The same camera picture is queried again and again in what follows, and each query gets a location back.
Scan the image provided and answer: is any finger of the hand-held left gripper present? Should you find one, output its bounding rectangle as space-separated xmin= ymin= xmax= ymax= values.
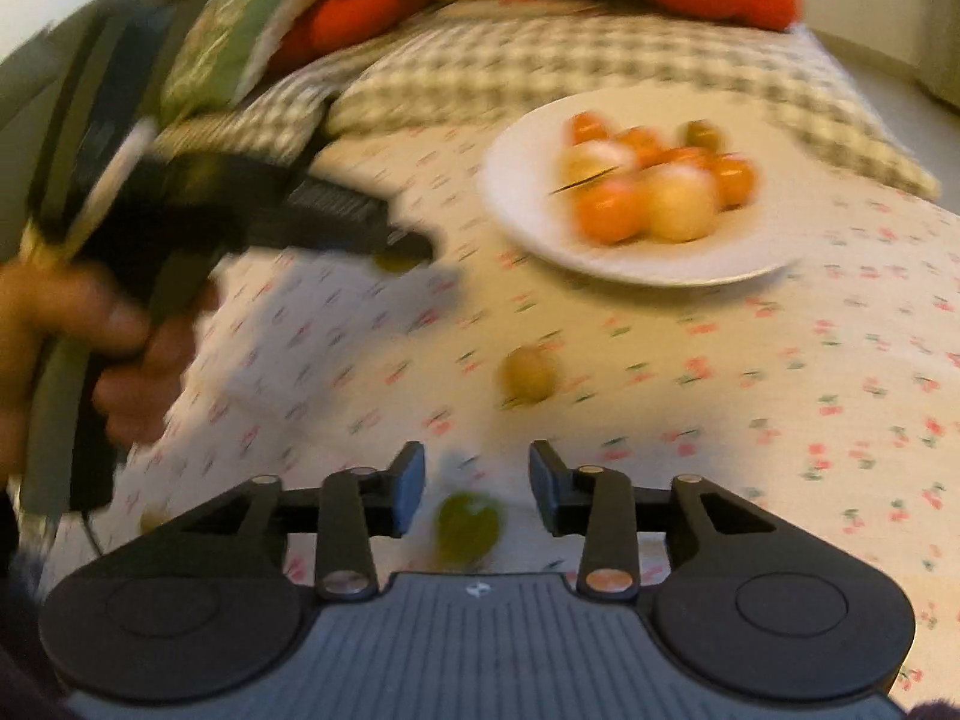
xmin=289 ymin=180 xmax=437 ymax=265

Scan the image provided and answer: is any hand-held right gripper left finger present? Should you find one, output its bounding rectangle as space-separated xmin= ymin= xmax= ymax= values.
xmin=176 ymin=441 xmax=427 ymax=601

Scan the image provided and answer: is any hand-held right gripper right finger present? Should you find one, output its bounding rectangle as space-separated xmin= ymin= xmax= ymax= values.
xmin=529 ymin=440 xmax=758 ymax=597

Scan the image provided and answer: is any white paper plate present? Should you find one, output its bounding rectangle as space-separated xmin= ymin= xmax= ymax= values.
xmin=480 ymin=86 xmax=807 ymax=287

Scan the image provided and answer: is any tangerine with green stem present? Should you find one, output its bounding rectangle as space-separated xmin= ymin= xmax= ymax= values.
xmin=574 ymin=181 xmax=650 ymax=245

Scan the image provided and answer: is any person's left hand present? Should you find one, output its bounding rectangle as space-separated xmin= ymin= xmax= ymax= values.
xmin=0 ymin=247 xmax=222 ymax=451

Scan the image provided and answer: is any brownish jujube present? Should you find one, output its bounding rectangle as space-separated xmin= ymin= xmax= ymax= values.
xmin=501 ymin=345 xmax=557 ymax=404

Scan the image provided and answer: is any green patterned cushion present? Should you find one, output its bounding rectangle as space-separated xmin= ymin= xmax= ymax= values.
xmin=161 ymin=0 xmax=316 ymax=121

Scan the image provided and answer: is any small red plush cushion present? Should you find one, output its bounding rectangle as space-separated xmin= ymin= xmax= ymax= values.
xmin=274 ymin=0 xmax=430 ymax=76

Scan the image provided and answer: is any checkered green-white pillow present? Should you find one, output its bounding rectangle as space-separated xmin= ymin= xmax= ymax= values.
xmin=154 ymin=4 xmax=942 ymax=200

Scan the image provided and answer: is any cherry print bed sheet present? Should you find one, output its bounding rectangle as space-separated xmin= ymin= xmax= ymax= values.
xmin=97 ymin=86 xmax=960 ymax=720

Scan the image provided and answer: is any yellow pear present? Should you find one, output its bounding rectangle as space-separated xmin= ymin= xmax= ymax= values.
xmin=646 ymin=165 xmax=721 ymax=242
xmin=562 ymin=139 xmax=638 ymax=188

